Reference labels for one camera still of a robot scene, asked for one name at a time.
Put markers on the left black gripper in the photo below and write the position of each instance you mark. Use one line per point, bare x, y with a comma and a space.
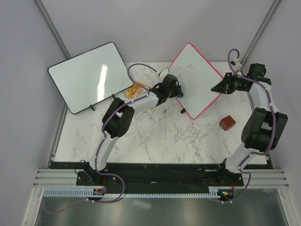
176, 91

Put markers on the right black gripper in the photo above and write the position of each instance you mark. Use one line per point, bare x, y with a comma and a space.
224, 86

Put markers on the pink framed whiteboard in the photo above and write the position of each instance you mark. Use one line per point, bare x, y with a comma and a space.
197, 76

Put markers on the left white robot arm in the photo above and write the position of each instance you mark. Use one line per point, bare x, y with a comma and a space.
116, 123

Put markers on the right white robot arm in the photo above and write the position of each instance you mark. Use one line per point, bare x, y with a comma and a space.
264, 127

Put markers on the black framed whiteboard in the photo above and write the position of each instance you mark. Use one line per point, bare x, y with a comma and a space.
91, 77

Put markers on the orange illustrated book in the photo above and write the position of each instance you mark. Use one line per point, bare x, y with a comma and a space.
136, 90

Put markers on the brown power adapter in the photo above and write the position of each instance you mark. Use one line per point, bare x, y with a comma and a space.
227, 122

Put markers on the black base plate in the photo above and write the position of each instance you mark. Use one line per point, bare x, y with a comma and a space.
154, 178

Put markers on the aluminium rail frame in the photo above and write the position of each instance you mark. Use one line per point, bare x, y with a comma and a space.
164, 154

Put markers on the white slotted cable duct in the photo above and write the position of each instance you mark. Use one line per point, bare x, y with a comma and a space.
93, 193

